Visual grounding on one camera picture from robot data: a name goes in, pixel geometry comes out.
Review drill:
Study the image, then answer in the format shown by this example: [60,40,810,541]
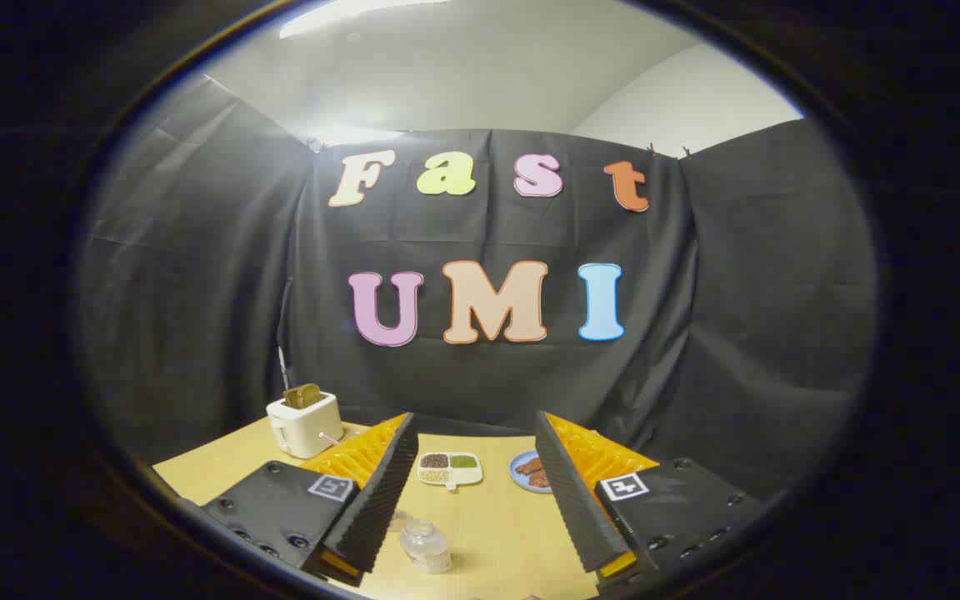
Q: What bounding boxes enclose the black backdrop cloth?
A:
[76,75,877,501]

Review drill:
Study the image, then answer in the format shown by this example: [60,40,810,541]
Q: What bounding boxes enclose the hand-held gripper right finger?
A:
[534,410,768,594]

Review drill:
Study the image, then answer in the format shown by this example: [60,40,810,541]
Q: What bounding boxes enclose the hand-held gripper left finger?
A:
[197,412,420,588]

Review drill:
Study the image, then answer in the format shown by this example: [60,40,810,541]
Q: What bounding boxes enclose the clear juice bottle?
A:
[399,518,453,576]

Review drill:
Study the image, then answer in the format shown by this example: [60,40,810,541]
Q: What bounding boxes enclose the white toaster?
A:
[266,390,345,459]

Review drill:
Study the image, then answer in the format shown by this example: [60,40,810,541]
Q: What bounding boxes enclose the white divided grain dish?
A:
[417,452,483,491]

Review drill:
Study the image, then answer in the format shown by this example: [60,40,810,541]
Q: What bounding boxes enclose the wooden table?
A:
[152,417,614,600]

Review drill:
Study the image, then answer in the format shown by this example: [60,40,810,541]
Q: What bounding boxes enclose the blue plate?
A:
[509,450,554,494]

